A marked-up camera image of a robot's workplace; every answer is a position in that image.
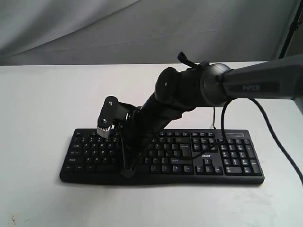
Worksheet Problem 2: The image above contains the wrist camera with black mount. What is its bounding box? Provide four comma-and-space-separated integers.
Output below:
97, 96, 135, 138

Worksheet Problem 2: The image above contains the grey backdrop cloth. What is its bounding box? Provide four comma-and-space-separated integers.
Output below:
0, 0, 299, 65

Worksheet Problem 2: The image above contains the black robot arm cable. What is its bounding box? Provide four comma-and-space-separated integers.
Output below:
163, 98, 303, 187

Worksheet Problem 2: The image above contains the black light stand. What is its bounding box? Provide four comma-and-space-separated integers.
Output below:
278, 0, 303, 59

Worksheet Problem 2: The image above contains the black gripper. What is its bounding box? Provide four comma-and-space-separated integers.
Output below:
120, 104, 194, 178

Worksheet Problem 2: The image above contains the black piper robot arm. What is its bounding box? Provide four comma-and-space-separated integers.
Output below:
121, 52, 303, 177

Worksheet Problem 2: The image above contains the black acer keyboard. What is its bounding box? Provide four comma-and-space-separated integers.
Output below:
60, 129, 264, 186

